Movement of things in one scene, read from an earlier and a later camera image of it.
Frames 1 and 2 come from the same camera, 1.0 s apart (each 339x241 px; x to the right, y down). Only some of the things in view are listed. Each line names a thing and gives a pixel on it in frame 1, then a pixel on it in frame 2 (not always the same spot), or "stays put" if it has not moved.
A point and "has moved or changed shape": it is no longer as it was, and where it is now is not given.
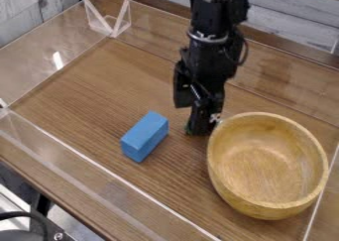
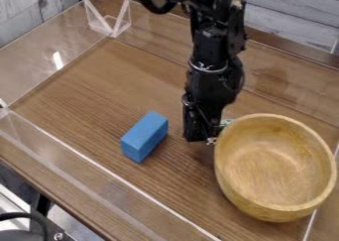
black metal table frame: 35,196 stays put
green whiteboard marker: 187,129 has moved or changed shape
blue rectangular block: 146,136 stays put
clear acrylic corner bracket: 108,25 stays put
